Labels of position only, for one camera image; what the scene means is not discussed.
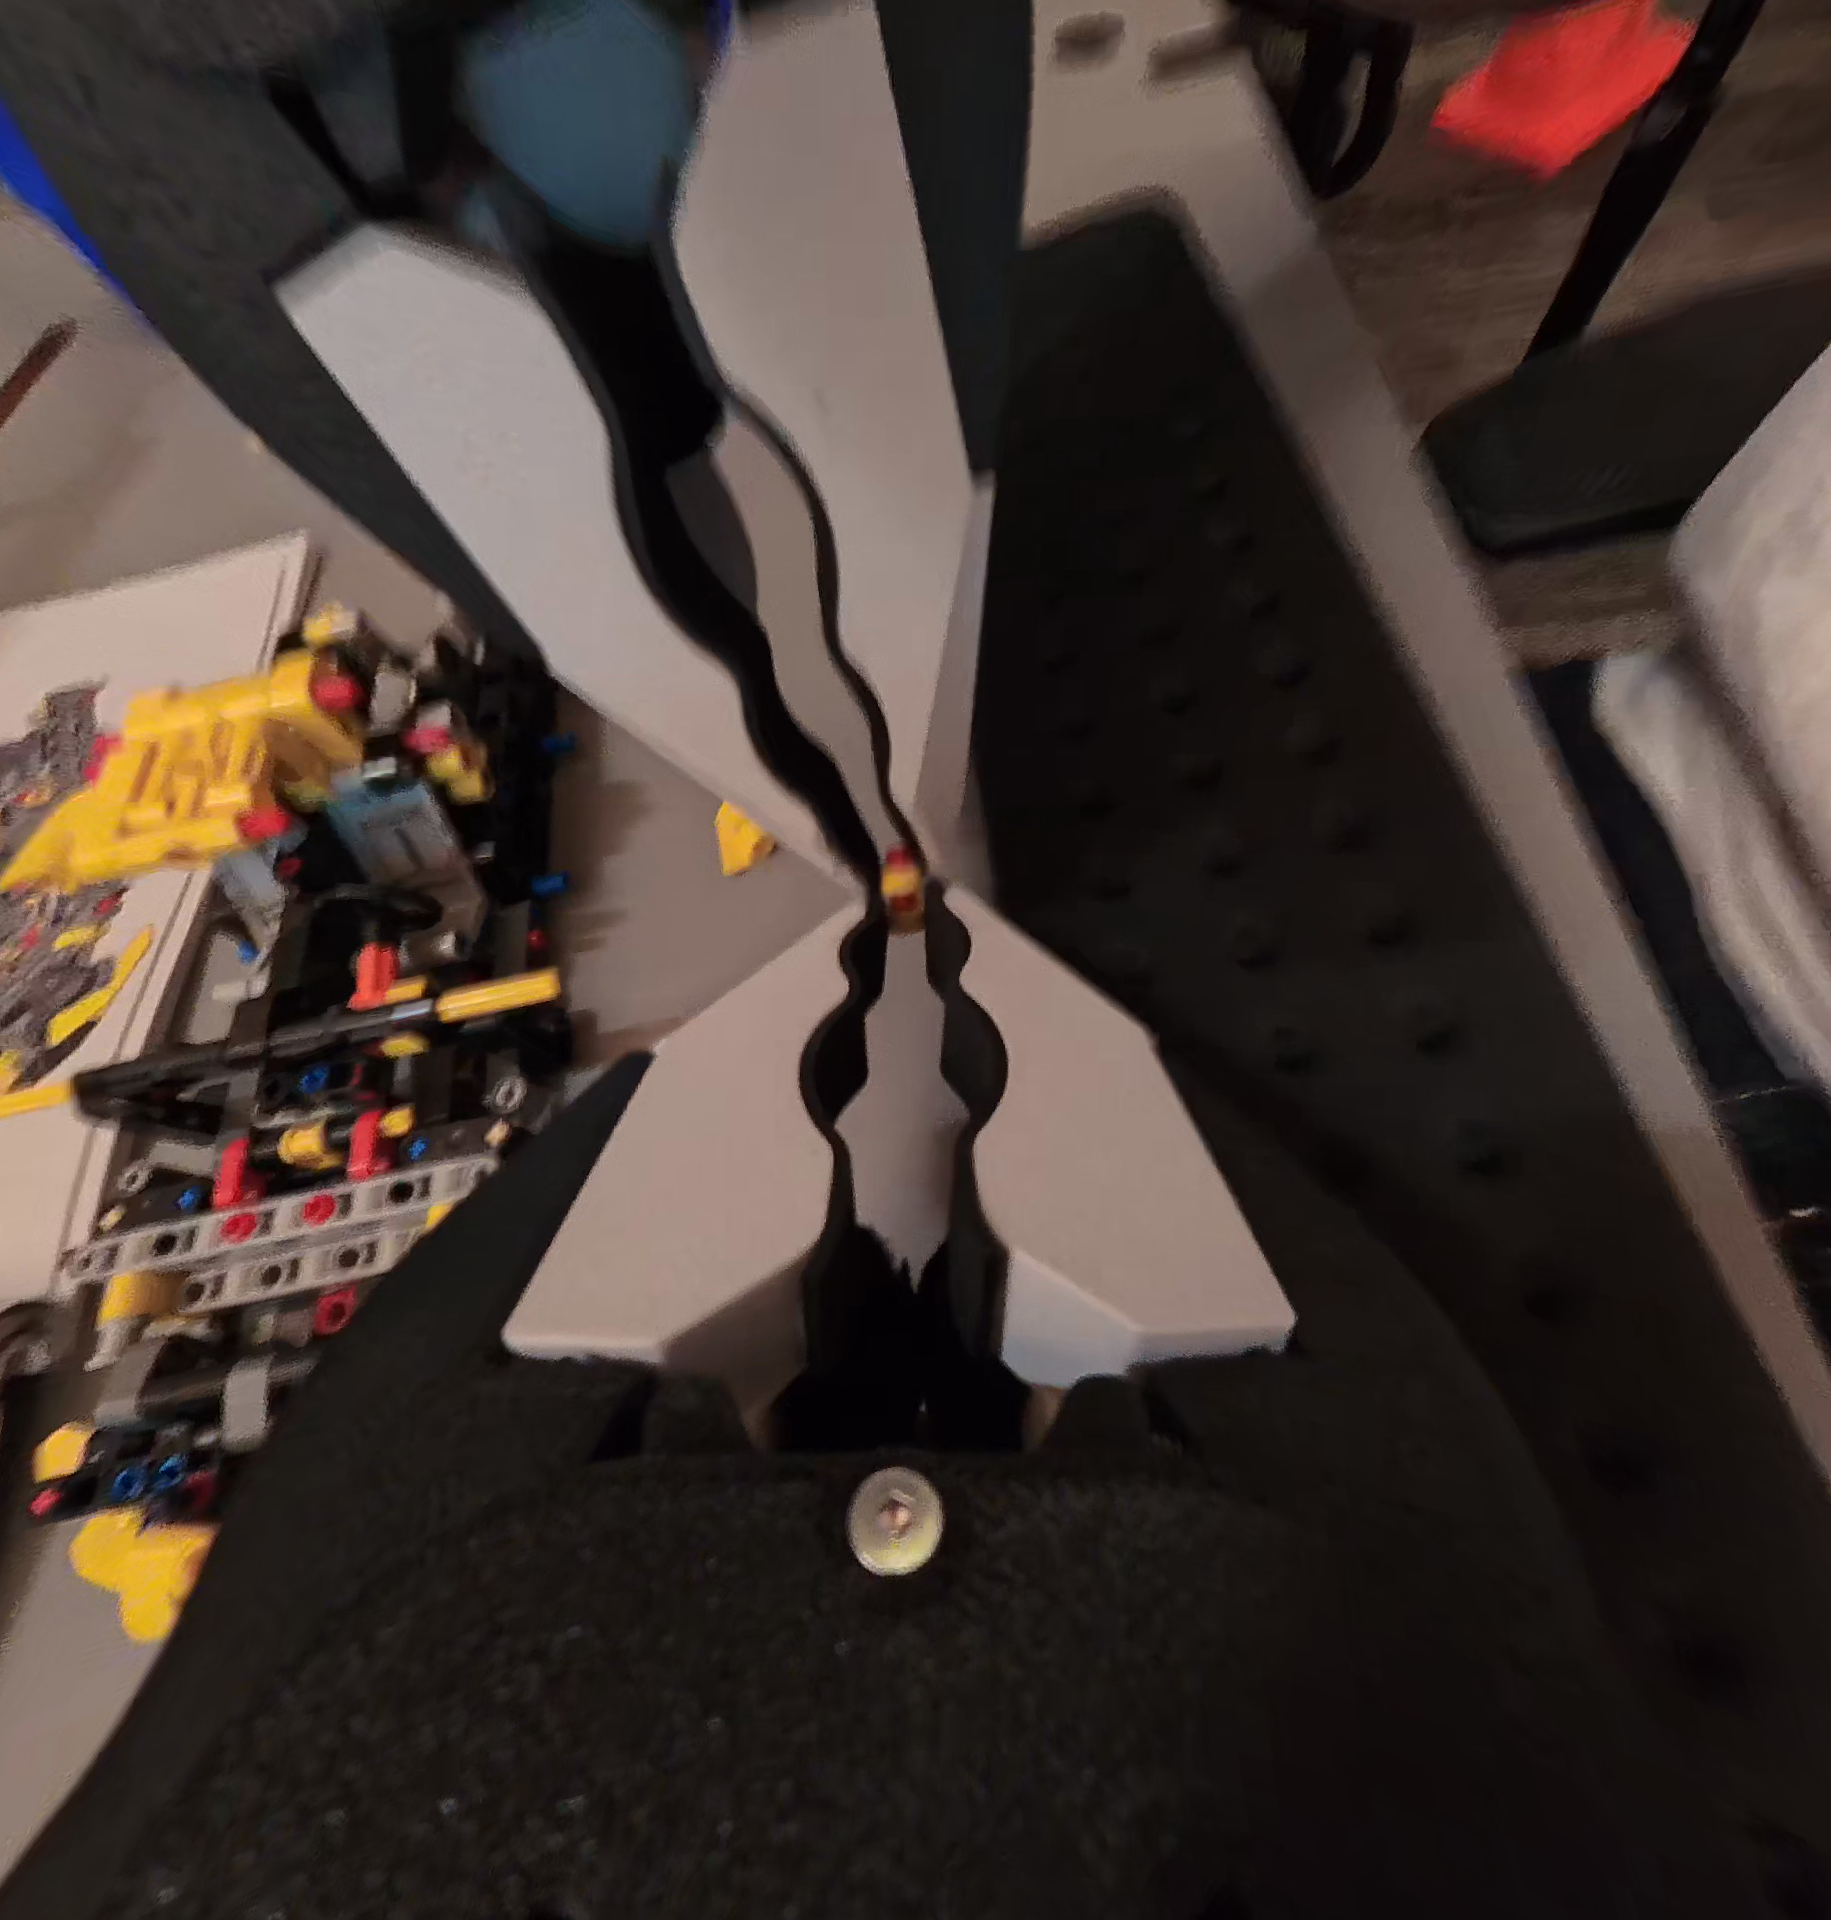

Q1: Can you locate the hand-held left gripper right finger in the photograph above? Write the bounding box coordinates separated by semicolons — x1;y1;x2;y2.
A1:
925;878;1298;1397

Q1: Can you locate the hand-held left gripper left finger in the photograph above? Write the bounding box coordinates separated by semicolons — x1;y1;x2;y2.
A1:
502;899;883;1443

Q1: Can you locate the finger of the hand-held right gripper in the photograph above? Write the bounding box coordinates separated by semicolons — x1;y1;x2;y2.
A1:
275;222;879;901
671;0;1001;889

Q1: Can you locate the lego car chassis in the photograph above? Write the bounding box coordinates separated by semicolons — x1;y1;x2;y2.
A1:
0;599;580;1644

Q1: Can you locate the lego instruction booklet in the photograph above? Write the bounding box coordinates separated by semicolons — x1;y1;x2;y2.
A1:
0;530;318;1351

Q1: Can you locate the black dotted floor mat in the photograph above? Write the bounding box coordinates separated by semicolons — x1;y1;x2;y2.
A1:
975;210;1831;1920

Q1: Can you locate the black sign stand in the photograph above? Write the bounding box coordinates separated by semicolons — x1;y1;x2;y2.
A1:
1418;0;1779;557

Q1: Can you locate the orange traffic cone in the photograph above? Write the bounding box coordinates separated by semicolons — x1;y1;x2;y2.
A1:
1432;0;1698;179

